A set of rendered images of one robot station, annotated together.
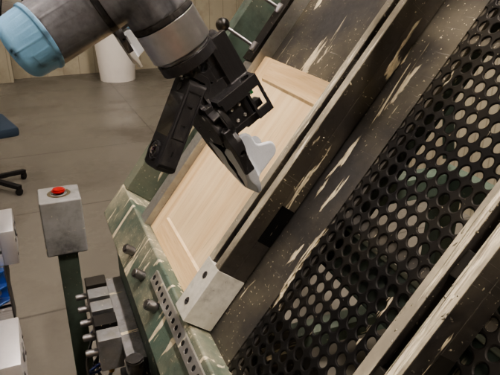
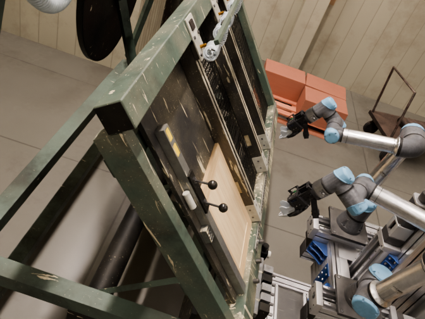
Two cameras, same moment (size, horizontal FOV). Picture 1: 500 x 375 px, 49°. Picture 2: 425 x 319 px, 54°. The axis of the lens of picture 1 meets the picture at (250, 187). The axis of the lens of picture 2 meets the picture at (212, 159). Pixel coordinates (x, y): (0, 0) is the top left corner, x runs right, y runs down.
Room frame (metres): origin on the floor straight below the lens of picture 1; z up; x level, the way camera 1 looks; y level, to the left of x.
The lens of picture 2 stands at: (2.69, 0.37, 2.56)
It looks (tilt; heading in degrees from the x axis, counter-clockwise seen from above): 38 degrees down; 200
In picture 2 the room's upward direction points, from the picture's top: 21 degrees clockwise
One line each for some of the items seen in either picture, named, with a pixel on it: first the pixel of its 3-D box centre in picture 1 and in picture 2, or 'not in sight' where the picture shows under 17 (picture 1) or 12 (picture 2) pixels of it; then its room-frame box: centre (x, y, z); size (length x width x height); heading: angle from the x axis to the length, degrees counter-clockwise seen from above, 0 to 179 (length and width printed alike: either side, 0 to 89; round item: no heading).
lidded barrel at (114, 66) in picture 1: (115, 53); not in sight; (7.49, 1.82, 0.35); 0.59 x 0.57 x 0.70; 23
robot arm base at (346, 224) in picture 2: not in sight; (353, 219); (0.67, 0.57, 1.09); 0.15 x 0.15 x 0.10
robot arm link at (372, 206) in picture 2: not in sight; (363, 204); (0.67, 0.57, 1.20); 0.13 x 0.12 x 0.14; 12
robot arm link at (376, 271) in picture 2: not in sight; (376, 280); (1.14, 0.77, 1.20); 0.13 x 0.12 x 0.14; 178
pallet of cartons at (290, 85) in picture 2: not in sight; (298, 99); (-2.08, -0.54, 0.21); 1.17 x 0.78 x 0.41; 113
